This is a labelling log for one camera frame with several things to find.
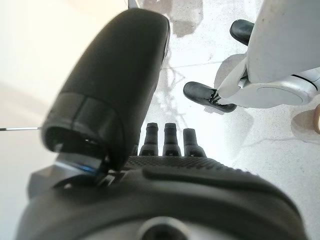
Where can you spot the black robot foot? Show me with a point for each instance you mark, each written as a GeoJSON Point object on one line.
{"type": "Point", "coordinates": [200, 93]}
{"type": "Point", "coordinates": [240, 31]}

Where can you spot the silver robot leg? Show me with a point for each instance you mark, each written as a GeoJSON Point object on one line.
{"type": "Point", "coordinates": [282, 37]}
{"type": "Point", "coordinates": [275, 96]}

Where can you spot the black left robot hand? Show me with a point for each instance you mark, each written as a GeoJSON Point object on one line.
{"type": "Point", "coordinates": [112, 75]}

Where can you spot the silver right robot leg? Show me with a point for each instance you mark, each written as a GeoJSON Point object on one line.
{"type": "Point", "coordinates": [282, 37]}

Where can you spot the black right robot foot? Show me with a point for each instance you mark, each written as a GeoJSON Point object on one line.
{"type": "Point", "coordinates": [240, 31]}

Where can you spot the silver left robot leg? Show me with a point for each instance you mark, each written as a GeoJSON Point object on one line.
{"type": "Point", "coordinates": [275, 96]}

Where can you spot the black left robot foot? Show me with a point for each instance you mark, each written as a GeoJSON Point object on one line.
{"type": "Point", "coordinates": [200, 93]}

